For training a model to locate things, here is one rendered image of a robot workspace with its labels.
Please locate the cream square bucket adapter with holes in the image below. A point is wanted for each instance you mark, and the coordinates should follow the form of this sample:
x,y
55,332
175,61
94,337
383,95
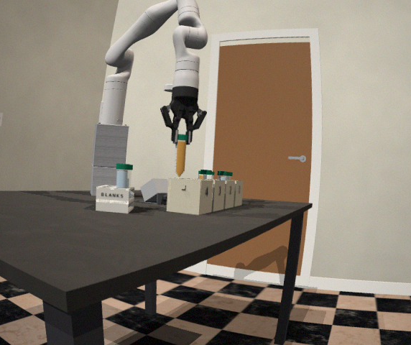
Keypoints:
x,y
229,194
218,195
238,192

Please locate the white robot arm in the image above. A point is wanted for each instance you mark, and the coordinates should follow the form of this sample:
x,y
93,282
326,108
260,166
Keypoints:
x,y
191,35

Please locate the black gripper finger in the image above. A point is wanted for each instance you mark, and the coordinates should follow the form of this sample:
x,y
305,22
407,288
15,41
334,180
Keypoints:
x,y
201,115
174,124

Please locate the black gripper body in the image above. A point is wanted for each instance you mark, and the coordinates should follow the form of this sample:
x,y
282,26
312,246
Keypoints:
x,y
186,96

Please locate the white tube rack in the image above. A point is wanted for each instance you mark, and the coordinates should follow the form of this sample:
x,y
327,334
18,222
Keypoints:
x,y
112,199

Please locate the cream tube adapter with holes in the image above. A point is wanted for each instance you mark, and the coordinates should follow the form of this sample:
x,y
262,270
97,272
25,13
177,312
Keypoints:
x,y
192,196

